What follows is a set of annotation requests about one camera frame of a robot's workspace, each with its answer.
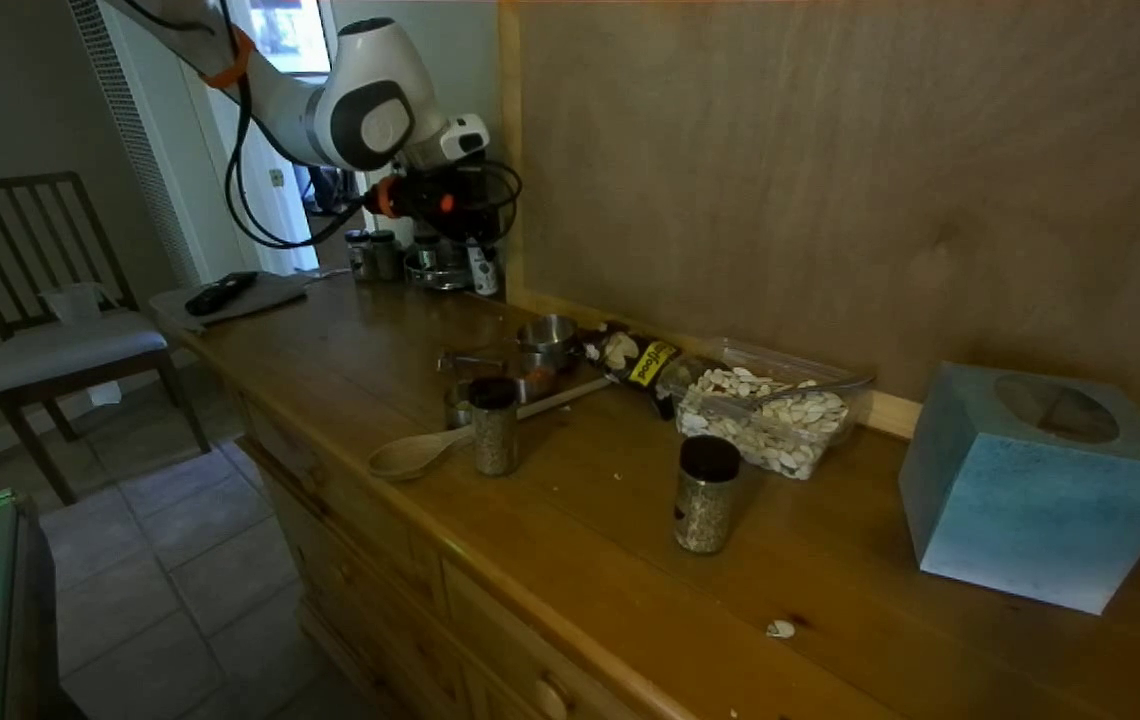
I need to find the black remote control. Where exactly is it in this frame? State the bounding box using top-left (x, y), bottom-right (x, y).
top-left (178, 268), bottom-right (262, 321)

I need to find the dark chair with grey cushion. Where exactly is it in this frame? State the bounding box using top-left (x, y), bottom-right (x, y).
top-left (0, 166), bottom-right (217, 507)

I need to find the blue tissue box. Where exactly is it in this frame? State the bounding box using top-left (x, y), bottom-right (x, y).
top-left (894, 362), bottom-right (1140, 618)

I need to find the metal cup right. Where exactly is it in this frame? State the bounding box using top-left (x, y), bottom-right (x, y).
top-left (669, 433), bottom-right (747, 559)

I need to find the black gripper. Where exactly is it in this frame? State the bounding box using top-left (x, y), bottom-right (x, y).
top-left (393, 154), bottom-right (519, 270)

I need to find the wooden spoon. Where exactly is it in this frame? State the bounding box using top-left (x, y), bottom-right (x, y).
top-left (367, 421), bottom-right (479, 484)

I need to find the metal utensil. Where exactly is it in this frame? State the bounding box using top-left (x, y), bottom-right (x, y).
top-left (512, 372), bottom-right (623, 424)

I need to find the grey placemat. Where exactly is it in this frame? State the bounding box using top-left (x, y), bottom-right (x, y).
top-left (143, 268), bottom-right (317, 340)

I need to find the wooden drawer knob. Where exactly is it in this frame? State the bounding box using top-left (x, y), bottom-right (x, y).
top-left (530, 676), bottom-right (575, 720)

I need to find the large wooden board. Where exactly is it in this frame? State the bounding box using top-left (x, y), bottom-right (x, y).
top-left (494, 0), bottom-right (1140, 538)

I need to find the spice jar with black lid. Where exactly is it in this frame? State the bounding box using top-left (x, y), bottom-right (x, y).
top-left (367, 228), bottom-right (406, 286)
top-left (339, 228), bottom-right (381, 286)
top-left (459, 372), bottom-right (525, 478)

